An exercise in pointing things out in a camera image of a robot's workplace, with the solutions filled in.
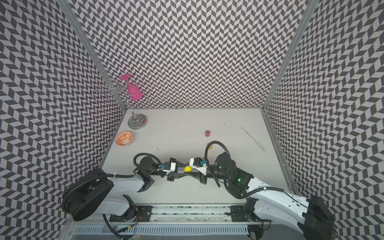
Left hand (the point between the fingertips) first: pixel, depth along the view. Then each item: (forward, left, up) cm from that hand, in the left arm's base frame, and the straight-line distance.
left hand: (191, 170), depth 70 cm
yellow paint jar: (-1, +1, +5) cm, 5 cm away
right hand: (-1, +1, +3) cm, 3 cm away
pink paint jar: (+32, -10, -15) cm, 36 cm away
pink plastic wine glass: (+57, +42, 0) cm, 71 cm away
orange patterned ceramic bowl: (+28, +47, -15) cm, 56 cm away
